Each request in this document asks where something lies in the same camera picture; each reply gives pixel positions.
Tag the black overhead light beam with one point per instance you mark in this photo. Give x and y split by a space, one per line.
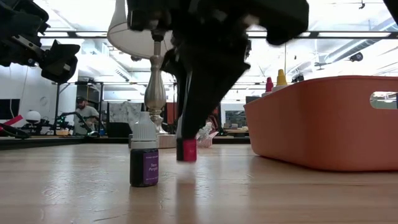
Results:
342 34

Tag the orange plastic bin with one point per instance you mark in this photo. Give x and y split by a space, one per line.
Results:
311 130

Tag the black aluminium table frame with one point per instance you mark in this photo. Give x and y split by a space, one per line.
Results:
31 141

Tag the black ceiling spotlight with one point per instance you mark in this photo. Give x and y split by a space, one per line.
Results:
298 78
356 57

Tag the small purple-label colouring bottle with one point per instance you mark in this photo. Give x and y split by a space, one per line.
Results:
144 168

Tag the person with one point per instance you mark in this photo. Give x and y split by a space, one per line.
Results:
87 115

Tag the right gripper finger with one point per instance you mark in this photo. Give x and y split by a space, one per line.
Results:
181 87
211 90

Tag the small red-label colouring bottle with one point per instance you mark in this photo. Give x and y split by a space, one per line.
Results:
189 151

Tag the black wall monitor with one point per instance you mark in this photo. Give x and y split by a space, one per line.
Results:
9 109

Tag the red partition panel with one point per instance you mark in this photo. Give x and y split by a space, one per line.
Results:
171 113

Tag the silver table lamp white shade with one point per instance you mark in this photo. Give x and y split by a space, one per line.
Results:
155 93

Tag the white sphere lamp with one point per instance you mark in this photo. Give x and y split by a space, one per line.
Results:
33 116

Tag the large dark red colouring bottle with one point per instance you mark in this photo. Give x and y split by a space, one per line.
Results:
269 85

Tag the large yellow colouring bottle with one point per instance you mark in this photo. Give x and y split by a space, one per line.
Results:
281 79

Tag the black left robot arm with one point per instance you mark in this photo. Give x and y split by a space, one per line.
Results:
18 15

